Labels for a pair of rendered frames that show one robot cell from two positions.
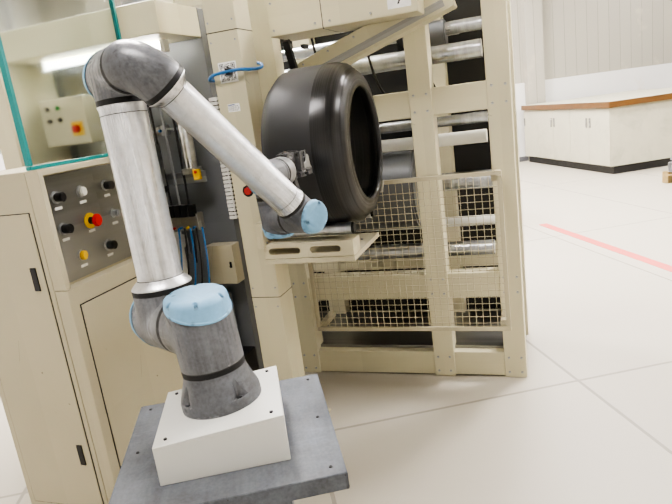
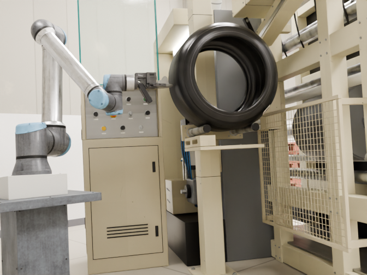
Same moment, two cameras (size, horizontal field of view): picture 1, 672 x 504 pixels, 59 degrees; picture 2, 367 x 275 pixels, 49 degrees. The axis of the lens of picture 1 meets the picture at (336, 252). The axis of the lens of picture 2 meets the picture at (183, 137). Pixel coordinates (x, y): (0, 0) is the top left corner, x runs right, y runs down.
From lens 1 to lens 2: 209 cm
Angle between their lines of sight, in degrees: 59
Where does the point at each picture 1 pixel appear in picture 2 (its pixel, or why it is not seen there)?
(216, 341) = (19, 142)
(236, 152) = (61, 63)
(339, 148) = (182, 72)
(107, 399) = not seen: hidden behind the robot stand
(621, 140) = not seen: outside the picture
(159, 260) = (43, 112)
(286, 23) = (236, 6)
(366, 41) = (277, 7)
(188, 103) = (45, 41)
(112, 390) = not seen: hidden behind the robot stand
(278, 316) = (201, 190)
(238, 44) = (193, 23)
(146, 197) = (44, 84)
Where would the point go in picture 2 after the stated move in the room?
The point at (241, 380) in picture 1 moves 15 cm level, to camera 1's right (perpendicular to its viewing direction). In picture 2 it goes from (24, 164) to (31, 163)
